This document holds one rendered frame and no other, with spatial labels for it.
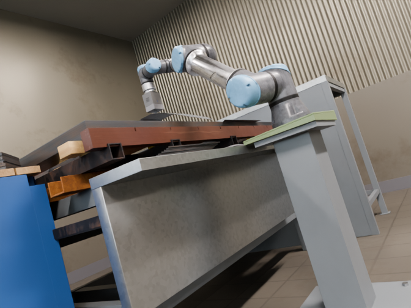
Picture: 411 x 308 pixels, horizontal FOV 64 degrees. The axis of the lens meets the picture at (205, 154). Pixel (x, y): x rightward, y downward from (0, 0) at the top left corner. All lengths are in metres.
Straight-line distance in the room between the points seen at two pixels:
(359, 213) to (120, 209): 1.69
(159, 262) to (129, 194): 0.21
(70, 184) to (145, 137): 0.28
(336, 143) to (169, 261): 1.52
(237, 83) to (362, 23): 2.92
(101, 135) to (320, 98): 1.61
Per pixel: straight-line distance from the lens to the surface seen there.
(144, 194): 0.99
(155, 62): 1.84
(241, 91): 1.17
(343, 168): 2.27
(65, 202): 1.27
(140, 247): 0.95
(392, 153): 3.82
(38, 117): 4.22
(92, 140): 0.98
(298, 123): 1.15
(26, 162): 1.35
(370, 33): 3.95
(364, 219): 2.31
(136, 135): 1.10
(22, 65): 4.44
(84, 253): 4.08
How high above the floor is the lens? 0.57
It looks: 6 degrees up
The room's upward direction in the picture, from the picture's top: 16 degrees counter-clockwise
